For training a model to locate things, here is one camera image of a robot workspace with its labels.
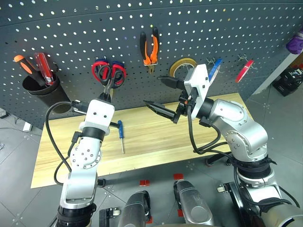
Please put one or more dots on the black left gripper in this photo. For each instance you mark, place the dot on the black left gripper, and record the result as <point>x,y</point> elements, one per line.
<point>105,97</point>

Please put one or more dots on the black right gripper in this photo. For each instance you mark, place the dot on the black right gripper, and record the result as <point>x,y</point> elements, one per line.
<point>183,104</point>

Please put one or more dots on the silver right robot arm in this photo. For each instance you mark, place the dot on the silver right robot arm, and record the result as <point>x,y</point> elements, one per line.
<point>246,134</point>

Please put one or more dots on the yellow tape roll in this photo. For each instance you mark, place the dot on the yellow tape roll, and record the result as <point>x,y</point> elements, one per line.
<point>175,67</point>

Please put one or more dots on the metal pegboard hook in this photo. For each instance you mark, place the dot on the metal pegboard hook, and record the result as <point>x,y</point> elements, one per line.
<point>209,62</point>
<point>241,57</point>

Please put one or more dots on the blue tape roll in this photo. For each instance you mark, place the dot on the blue tape roll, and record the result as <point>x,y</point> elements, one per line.
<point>215,69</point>

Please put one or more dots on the dark grey pegboard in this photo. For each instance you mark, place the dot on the dark grey pegboard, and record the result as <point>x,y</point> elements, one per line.
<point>71,30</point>

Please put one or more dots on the red tape roll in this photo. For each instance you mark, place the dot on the red tape roll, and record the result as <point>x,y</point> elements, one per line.
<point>243,71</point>

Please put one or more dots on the red black scissors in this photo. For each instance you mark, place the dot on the red black scissors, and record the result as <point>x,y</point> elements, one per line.
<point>98,73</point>

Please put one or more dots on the orange black pliers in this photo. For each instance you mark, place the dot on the orange black pliers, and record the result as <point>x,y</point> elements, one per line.
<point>154,50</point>

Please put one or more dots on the black tool cup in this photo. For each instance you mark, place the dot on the black tool cup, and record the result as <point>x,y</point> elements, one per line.
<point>50,94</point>

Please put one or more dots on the red floor marker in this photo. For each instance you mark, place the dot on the red floor marker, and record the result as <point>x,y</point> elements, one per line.
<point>178,176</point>
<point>144,182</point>

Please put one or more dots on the white small box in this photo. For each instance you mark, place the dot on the white small box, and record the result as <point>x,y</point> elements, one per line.
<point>27,126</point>

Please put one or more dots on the white caster wheel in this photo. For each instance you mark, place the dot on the white caster wheel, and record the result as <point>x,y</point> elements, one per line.
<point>114,212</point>
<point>220,189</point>

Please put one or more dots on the white partition panel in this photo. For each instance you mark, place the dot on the white partition panel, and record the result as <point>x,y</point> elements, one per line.
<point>272,73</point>

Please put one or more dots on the dark grey rounded shape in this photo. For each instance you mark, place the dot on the dark grey rounded shape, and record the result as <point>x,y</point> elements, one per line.
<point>193,205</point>
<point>136,210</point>

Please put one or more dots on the black box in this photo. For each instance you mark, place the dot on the black box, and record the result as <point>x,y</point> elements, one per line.
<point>287,81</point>

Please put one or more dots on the purple bag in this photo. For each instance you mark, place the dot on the purple bag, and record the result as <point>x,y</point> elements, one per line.
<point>296,43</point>

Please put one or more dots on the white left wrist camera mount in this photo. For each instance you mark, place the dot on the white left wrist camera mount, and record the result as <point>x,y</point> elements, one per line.
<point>99,113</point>

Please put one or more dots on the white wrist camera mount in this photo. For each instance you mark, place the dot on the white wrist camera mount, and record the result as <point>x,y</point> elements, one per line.
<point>99,113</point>
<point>200,80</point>

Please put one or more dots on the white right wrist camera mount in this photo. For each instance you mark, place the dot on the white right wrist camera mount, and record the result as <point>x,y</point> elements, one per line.
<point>200,80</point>

